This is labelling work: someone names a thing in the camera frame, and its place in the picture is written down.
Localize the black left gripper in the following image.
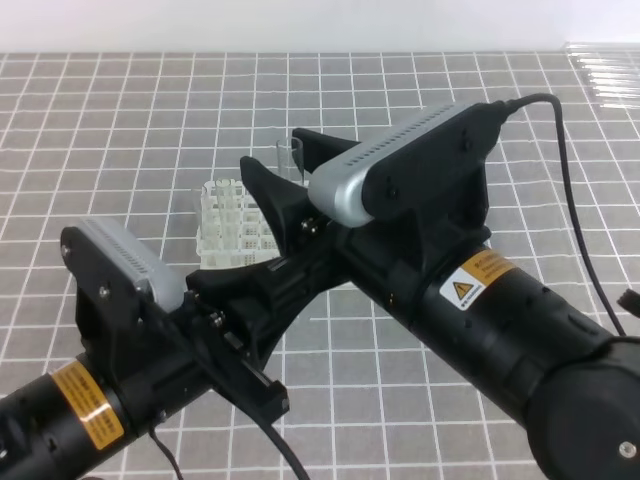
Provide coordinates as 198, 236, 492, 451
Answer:
114, 250, 349, 434

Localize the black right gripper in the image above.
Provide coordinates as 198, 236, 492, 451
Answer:
240, 128, 493, 325

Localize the clear glass test tube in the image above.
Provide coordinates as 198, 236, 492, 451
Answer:
276, 137, 305, 186

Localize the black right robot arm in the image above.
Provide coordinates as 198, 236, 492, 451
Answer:
240, 125, 639, 479

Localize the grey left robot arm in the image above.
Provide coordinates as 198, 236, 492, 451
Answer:
1, 250, 344, 479

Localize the white test tube rack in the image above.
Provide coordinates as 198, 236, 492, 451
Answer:
194, 178, 279, 270

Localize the clear test tube in rack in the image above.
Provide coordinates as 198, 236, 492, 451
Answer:
215, 178, 236, 250

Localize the clear test tubes pile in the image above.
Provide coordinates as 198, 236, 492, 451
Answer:
565, 42, 639, 109

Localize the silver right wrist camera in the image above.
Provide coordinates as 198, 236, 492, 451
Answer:
308, 101, 507, 228

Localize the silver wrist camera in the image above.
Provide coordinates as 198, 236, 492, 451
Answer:
308, 101, 507, 228
59, 216, 186, 351

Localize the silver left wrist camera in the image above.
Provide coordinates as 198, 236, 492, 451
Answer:
59, 216, 186, 351

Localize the black left camera cable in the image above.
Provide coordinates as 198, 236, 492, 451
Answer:
147, 389, 311, 480

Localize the black camera cable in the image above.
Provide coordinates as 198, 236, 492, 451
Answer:
147, 389, 311, 480
499, 93, 629, 336

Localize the black right camera cable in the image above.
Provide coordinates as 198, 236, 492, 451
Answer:
499, 93, 629, 336

